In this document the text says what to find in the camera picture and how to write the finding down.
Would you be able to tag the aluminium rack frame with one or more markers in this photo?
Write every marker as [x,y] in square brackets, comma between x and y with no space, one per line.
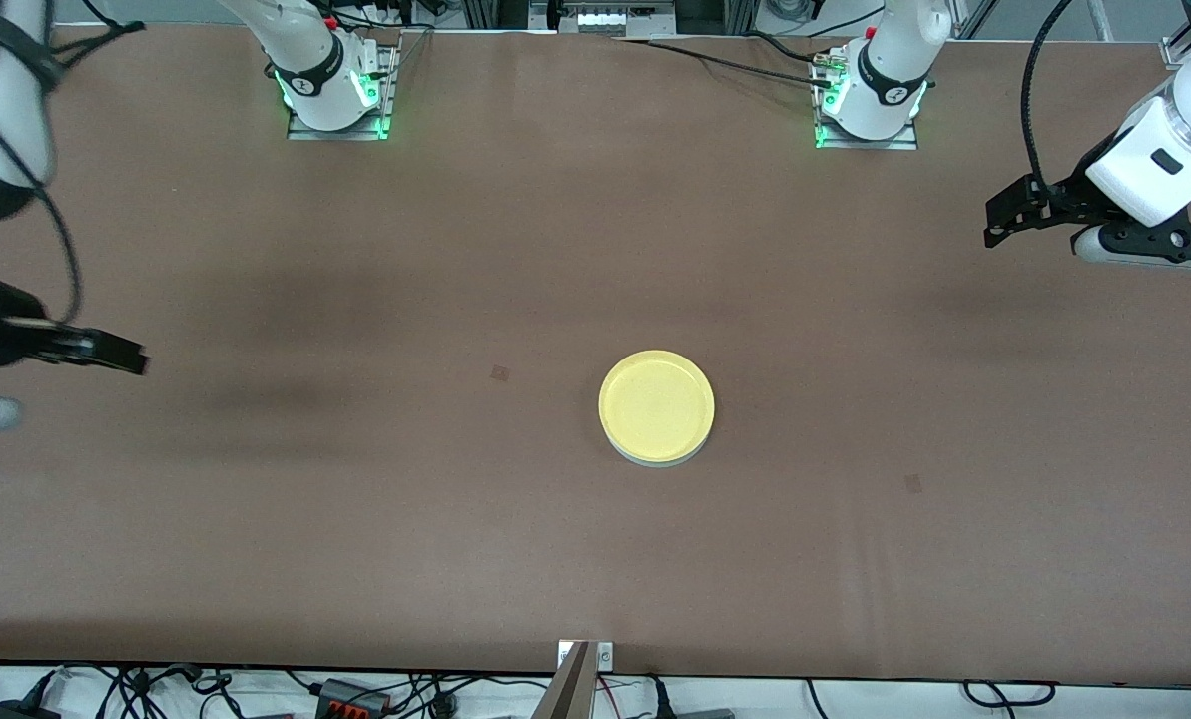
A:
[480,12]

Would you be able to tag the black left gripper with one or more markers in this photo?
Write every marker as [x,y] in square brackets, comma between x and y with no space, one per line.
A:
[1066,199]

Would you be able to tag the small metal bracket plate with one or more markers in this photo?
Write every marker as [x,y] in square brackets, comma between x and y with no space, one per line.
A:
[605,656]

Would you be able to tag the black red power box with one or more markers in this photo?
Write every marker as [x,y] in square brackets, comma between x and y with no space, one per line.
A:
[350,696]

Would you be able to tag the pale green round plate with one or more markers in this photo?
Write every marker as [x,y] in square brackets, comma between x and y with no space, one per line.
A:
[658,463]

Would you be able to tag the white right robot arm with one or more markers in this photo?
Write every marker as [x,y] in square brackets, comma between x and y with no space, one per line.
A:
[310,50]

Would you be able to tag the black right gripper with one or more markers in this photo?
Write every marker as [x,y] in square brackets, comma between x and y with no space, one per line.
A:
[8,340]

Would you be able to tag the aluminium camera mount beam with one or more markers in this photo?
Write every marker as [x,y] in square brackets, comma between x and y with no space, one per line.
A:
[567,694]

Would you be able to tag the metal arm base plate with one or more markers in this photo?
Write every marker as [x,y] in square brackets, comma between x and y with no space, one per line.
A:
[305,133]
[904,143]

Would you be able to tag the yellow round plate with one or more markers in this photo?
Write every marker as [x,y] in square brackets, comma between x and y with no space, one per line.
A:
[655,404]

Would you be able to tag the white rack device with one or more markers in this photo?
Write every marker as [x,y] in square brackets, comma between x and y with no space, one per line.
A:
[620,20]

